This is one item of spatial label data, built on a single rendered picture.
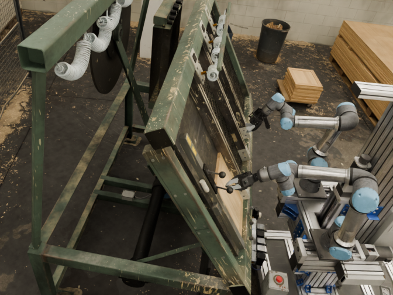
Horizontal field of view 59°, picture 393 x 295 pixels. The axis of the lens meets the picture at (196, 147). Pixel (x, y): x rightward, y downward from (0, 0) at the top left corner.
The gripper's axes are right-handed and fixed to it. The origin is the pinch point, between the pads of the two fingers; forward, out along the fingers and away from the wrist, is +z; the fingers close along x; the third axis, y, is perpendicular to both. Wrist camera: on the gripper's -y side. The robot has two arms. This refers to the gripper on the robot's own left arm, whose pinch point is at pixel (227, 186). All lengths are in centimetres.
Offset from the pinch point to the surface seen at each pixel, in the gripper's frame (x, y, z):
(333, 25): 135, 612, -109
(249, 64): 109, 449, 48
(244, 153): 4, 94, 11
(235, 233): -33.7, 16.9, 11.4
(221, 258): -35.8, -10.5, 13.3
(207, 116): 40.6, 21.5, 4.2
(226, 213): -17.2, 7.2, 9.2
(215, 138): 25.8, 30.4, 7.6
